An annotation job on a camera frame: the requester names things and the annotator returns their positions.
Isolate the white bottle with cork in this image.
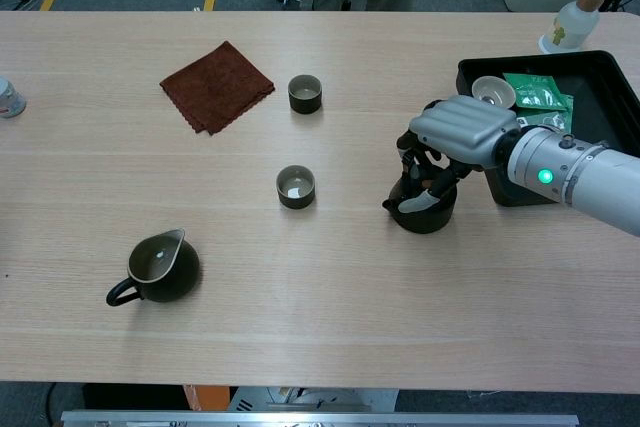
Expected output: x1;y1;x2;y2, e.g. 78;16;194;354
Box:
538;0;609;55

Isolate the dark olive teacup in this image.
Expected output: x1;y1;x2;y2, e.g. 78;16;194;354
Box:
275;164;317;210
287;73;323;115

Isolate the black teapot with wire handle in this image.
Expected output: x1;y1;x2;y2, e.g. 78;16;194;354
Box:
381;146;459;235

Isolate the aluminium rail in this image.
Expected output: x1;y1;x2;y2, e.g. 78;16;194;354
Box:
60;410;580;427

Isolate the orange object under table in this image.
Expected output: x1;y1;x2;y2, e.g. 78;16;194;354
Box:
182;384;232;413

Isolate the dark olive pitcher with handle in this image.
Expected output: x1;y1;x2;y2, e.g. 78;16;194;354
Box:
105;228;201;308

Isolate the silver metal can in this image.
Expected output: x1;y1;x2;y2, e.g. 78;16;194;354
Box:
0;75;27;120

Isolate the small beige cup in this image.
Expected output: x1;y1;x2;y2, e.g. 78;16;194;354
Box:
471;75;517;109

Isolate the black plastic tray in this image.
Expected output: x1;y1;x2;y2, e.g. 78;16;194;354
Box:
456;49;640;208

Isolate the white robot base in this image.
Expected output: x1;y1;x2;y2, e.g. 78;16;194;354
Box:
228;386;400;413

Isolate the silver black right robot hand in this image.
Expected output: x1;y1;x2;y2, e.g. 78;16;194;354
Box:
396;94;521;214

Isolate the green tea packet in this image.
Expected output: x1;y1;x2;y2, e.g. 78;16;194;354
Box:
502;71;559;109
549;94;575;131

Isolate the brown square cloth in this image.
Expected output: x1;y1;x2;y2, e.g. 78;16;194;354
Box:
159;40;277;137

